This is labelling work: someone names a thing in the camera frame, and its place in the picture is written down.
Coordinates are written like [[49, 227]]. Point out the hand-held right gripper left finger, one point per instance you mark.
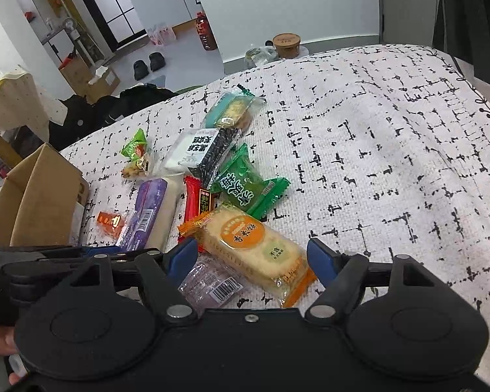
[[183, 255]]

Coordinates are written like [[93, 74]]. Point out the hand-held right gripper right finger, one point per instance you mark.
[[319, 255]]

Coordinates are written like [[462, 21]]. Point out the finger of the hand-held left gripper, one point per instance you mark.
[[102, 251]]

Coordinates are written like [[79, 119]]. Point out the small orange candy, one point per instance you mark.
[[110, 223]]

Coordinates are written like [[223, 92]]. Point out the clear purple barcode snack packet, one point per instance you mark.
[[212, 286]]

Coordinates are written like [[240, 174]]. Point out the long purple snack packet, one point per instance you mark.
[[151, 212]]

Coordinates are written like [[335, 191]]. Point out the red candy packet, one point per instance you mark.
[[194, 200]]

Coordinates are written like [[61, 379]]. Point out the orange rice cracker packet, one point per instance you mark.
[[249, 245]]

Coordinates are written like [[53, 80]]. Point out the green snack packet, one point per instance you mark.
[[245, 183]]

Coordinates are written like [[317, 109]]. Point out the black and white snack packet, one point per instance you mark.
[[200, 151]]

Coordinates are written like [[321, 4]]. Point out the small green nut packet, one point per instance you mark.
[[135, 149]]

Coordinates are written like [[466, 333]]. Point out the white black-patterned blanket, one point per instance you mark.
[[371, 151]]

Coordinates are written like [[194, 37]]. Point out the black clothes pile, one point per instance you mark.
[[106, 110]]

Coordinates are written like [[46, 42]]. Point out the teal biscuit packet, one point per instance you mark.
[[230, 108]]

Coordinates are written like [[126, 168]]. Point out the green mat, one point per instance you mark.
[[188, 88]]

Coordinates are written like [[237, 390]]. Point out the cardboard box with tissue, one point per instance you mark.
[[92, 79]]

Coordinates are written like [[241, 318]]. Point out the cream dotted cloth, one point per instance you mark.
[[20, 98]]

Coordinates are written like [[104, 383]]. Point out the black slipper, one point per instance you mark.
[[140, 70], [156, 61]]

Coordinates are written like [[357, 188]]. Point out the red canister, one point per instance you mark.
[[67, 60]]

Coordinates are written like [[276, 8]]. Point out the clear plastic bag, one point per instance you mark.
[[260, 54]]

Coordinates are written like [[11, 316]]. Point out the brown round tub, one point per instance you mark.
[[286, 47]]

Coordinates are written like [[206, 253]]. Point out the pink bottle pack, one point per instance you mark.
[[161, 34]]

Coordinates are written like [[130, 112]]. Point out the dark red bottle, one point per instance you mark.
[[205, 32]]

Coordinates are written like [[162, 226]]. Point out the white fan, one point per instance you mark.
[[70, 28]]

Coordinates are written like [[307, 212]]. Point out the black-framed sliding door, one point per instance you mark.
[[114, 8]]

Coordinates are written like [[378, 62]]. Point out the white cabinet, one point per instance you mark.
[[159, 0]]

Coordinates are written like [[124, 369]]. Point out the dark hanging clothing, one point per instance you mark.
[[465, 16]]

